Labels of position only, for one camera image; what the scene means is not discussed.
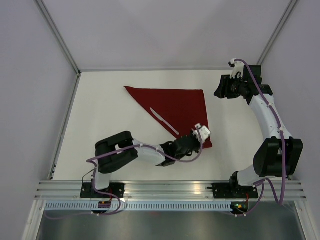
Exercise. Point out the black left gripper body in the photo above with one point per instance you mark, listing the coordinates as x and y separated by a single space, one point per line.
196 146

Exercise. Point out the dark red cloth napkin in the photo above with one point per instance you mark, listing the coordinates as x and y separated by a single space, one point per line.
182 108

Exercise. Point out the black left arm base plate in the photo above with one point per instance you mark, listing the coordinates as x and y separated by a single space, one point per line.
88 192

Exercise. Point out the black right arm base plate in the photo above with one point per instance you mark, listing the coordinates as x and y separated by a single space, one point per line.
223 190

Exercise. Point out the aluminium front rail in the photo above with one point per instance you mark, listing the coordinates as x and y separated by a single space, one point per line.
164 190

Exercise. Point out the aluminium right frame post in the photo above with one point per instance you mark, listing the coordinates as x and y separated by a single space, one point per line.
286 15

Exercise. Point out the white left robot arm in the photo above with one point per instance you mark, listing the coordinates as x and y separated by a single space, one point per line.
117 151

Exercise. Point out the silver table knife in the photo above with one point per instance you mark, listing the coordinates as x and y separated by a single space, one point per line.
164 121

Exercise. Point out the aluminium left frame post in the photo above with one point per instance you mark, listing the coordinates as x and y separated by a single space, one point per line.
57 34

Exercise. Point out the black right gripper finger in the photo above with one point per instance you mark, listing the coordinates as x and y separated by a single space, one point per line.
220 92
225 80

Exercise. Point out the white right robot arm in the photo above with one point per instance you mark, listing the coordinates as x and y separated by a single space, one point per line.
279 154

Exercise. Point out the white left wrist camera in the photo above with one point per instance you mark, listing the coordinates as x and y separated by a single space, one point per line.
201 132

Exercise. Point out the aluminium frame post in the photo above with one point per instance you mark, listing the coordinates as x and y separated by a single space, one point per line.
57 34
286 15

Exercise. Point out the white slotted cable duct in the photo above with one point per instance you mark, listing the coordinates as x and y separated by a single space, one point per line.
223 206

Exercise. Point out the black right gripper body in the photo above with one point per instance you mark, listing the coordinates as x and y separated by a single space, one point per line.
233 94

